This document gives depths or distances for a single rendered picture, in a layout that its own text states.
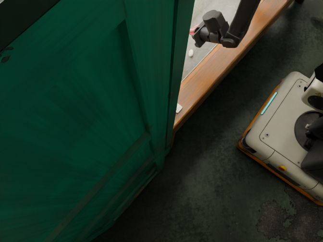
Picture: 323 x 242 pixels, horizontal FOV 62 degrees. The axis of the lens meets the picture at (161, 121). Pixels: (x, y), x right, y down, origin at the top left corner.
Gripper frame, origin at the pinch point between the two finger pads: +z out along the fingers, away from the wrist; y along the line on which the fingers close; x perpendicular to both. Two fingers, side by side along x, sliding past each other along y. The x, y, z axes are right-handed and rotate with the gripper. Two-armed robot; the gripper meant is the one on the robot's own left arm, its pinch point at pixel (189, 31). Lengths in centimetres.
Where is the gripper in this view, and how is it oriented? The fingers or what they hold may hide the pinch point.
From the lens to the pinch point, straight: 123.2
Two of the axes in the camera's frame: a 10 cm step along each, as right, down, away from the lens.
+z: -5.8, -3.4, 7.4
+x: 4.7, 6.1, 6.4
